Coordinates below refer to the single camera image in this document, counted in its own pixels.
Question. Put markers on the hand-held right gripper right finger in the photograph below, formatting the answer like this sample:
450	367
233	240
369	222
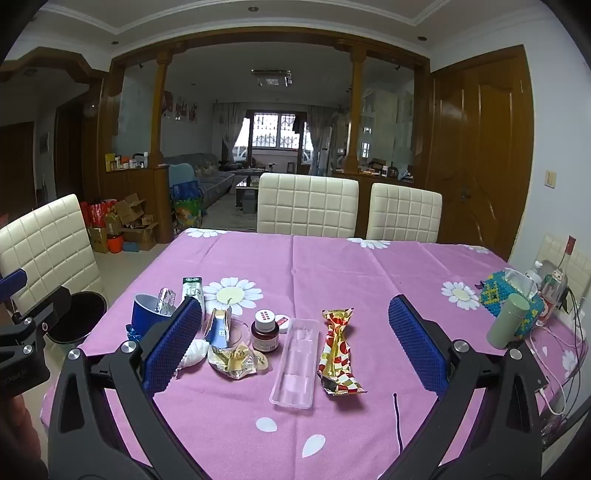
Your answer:
418	341

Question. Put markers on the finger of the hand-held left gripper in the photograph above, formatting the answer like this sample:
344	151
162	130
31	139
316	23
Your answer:
51	302
11	282

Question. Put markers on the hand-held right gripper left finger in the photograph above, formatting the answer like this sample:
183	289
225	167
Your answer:
171	346

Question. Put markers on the white tissue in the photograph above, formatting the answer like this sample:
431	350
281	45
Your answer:
194	353

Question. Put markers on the black round trash bin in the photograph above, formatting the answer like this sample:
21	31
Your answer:
78	318

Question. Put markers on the blue foil wrapper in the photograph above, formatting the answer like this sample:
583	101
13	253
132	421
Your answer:
132	333

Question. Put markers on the blue paper cup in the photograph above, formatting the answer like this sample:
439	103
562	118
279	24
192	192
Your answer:
143	314

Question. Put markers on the clear crinkled plastic wrapper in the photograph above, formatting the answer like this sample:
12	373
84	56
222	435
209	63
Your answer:
165	302

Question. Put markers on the white snack wrapper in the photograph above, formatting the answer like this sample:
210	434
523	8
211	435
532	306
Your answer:
219	330

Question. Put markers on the yellow wrapper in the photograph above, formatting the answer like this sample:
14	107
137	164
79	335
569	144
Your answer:
235	362

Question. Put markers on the red gold foil wrapper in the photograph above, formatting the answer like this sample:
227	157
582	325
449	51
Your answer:
337	350

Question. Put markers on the brown medicine bottle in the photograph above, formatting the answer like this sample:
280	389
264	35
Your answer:
264	334

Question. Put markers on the white bottle cap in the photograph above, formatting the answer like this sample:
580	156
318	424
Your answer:
282	323

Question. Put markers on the clear plastic tray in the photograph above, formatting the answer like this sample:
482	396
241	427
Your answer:
295	364

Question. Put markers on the person's left hand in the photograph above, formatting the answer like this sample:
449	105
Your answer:
18	424

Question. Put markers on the cream tufted dining chair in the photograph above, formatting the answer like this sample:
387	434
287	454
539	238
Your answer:
46	244
404	212
579	272
307	205

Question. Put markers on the orange bucket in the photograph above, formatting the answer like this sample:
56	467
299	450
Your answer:
115	243

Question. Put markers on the green thermos flask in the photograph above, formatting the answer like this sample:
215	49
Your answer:
505	325

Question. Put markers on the beaded tissue box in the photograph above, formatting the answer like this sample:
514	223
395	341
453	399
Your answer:
496	288

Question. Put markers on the red shopping bags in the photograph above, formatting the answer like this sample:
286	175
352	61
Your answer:
97	212

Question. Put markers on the pile of cardboard boxes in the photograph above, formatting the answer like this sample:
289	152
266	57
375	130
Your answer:
134	221

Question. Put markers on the pink floral tablecloth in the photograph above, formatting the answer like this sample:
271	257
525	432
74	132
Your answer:
323	267

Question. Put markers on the clear pump bottle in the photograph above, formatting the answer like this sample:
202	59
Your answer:
538	272

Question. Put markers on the colourful printed bag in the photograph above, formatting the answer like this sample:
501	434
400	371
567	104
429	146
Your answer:
187	205

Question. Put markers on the glass bottle red cap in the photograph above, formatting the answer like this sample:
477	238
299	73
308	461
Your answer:
554	295

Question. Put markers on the wooden partition cabinet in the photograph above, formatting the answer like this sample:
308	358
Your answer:
147	189

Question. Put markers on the dark coffee table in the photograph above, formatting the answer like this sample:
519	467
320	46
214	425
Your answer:
247	194

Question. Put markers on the grey sofa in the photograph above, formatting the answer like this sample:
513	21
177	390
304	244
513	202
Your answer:
207	177

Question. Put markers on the wooden door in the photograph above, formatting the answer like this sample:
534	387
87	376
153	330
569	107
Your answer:
480	152

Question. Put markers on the barred window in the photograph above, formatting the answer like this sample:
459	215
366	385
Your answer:
274	131

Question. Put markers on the ceiling lamp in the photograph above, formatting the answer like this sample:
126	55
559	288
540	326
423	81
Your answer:
272	77

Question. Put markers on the wall light switch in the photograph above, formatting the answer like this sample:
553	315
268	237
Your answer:
550	179

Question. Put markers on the red wall pictures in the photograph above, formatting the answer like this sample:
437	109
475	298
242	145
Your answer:
180	108

